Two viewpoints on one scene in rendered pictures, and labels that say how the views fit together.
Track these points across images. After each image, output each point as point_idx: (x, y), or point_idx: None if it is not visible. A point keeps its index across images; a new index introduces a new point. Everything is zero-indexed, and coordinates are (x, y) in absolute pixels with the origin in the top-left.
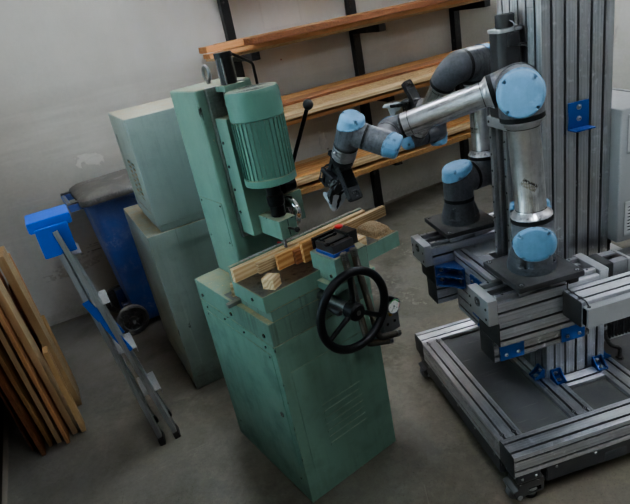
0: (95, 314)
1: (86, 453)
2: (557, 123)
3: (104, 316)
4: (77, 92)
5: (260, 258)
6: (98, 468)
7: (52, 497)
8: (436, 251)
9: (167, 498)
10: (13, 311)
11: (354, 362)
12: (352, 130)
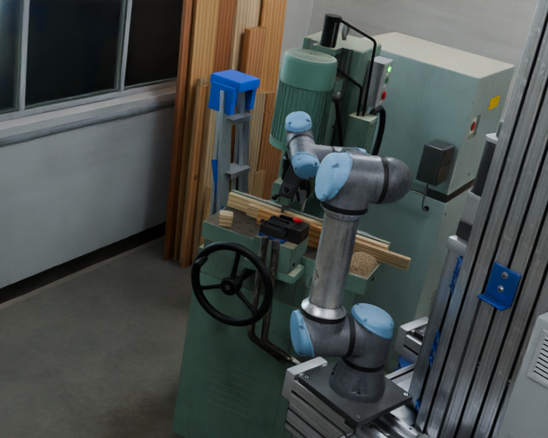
0: (215, 174)
1: (175, 281)
2: (477, 275)
3: (217, 181)
4: (471, 4)
5: (257, 203)
6: (162, 293)
7: (125, 281)
8: (409, 342)
9: (145, 341)
10: (211, 140)
11: (261, 355)
12: (286, 129)
